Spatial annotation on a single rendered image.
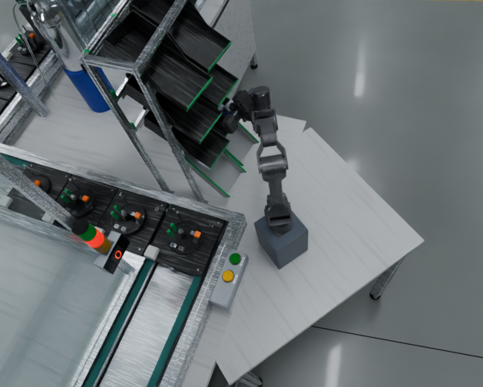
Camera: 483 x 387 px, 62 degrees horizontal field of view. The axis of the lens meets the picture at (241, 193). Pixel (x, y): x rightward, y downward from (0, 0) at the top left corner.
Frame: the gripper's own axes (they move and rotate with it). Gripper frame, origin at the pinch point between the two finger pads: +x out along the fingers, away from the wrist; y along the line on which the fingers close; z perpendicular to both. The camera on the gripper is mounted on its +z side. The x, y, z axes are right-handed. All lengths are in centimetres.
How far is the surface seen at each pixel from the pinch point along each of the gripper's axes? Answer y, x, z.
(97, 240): 66, -1, 6
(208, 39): -0.4, -2.5, 28.6
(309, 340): 33, -24, -136
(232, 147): 3.1, 6.5, -20.6
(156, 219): 44, 18, -26
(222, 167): 13.1, 4.0, -20.7
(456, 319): -21, -82, -149
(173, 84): 19.9, -5.1, 27.9
